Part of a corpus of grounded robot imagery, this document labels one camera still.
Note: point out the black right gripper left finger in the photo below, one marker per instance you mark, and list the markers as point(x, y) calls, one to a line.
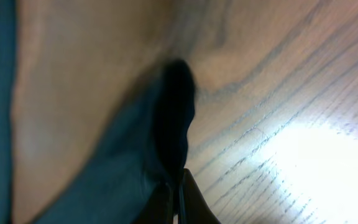
point(159, 207)

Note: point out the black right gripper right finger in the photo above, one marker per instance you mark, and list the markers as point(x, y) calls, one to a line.
point(193, 209)

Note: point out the black leggings with red waistband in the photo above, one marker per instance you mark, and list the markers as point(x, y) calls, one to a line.
point(95, 105)

